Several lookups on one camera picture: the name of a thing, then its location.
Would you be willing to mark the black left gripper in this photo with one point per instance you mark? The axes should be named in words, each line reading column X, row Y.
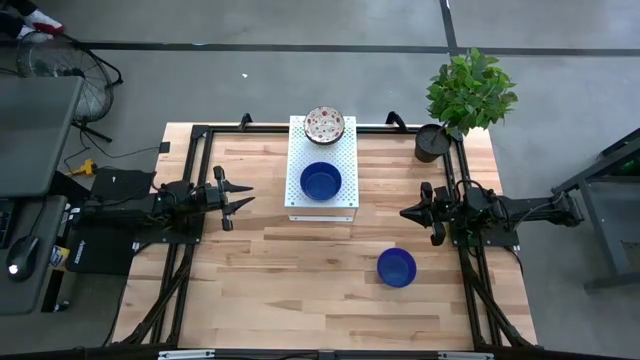
column 215, row 199

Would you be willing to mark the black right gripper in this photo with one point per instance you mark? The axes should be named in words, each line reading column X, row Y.
column 442, row 210

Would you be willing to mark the blue plastic mini bowl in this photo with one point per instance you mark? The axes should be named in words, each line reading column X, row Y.
column 320, row 181
column 396, row 267

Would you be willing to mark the patterned ceramic mini bowl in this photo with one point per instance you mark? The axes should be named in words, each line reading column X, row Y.
column 324, row 124

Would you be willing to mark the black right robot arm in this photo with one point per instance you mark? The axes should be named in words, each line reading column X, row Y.
column 520, row 210

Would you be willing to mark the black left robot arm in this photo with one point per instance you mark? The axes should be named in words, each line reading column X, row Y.
column 130, row 207

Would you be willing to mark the black plant pot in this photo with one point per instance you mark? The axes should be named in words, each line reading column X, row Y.
column 431, row 145

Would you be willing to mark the small black square pad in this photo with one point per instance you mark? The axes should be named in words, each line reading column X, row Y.
column 164, row 147

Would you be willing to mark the white perforated metal shelf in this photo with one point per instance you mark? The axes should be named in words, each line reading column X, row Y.
column 350, row 160

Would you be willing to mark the black control box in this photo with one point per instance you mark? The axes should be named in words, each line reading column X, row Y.
column 122, row 182

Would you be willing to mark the green leafy plant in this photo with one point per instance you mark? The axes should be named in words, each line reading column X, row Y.
column 470, row 92

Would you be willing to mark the black box with logo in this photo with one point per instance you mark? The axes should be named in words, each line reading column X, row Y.
column 100, row 250

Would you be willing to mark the yellow power plug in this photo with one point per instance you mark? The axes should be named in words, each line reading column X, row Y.
column 86, row 168

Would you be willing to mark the dark metal cart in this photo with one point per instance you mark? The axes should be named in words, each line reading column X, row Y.
column 607, row 210

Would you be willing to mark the yellow blue label card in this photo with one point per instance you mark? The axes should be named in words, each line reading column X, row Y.
column 59, row 257

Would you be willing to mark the black floor fan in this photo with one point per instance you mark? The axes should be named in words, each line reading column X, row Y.
column 75, row 70

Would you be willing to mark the grey desk surface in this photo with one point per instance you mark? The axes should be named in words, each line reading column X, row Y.
column 35, row 135

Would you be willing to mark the black computer mouse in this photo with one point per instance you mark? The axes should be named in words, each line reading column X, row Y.
column 22, row 256

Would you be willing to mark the grey side table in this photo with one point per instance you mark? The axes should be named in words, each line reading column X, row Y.
column 20, row 300

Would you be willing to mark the person's red white shoe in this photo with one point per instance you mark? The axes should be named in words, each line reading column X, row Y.
column 45, row 22

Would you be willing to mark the person's leg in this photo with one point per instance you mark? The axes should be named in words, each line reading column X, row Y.
column 12, row 15

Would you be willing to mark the black aluminium table frame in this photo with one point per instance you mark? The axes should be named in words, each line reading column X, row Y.
column 196, row 150

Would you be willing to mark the silver frame bracket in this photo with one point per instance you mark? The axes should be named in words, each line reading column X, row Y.
column 185, row 355
column 465, row 355

